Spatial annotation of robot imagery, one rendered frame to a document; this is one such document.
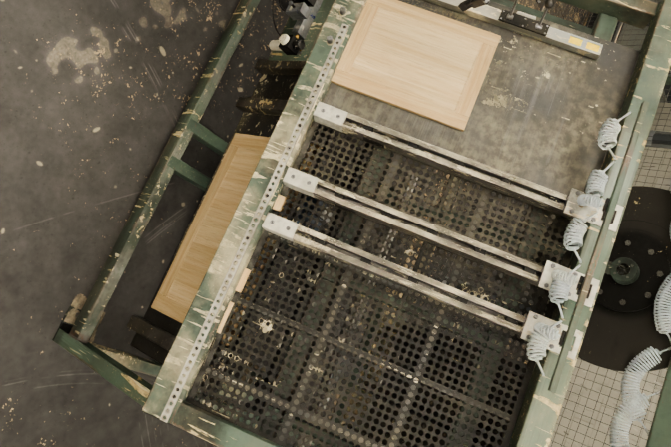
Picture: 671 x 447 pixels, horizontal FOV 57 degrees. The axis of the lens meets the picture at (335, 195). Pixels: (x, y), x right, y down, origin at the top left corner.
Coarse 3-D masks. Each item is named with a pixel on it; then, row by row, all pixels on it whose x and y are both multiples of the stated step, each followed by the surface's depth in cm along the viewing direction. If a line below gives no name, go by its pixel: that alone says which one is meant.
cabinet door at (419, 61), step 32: (384, 0) 258; (352, 32) 255; (384, 32) 254; (416, 32) 254; (448, 32) 253; (480, 32) 252; (352, 64) 251; (384, 64) 251; (416, 64) 250; (448, 64) 250; (480, 64) 249; (384, 96) 247; (416, 96) 247; (448, 96) 246
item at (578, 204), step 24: (336, 120) 239; (360, 120) 239; (384, 144) 239; (408, 144) 236; (456, 168) 233; (480, 168) 232; (504, 192) 234; (528, 192) 229; (552, 192) 229; (576, 192) 224; (576, 216) 222; (600, 216) 222
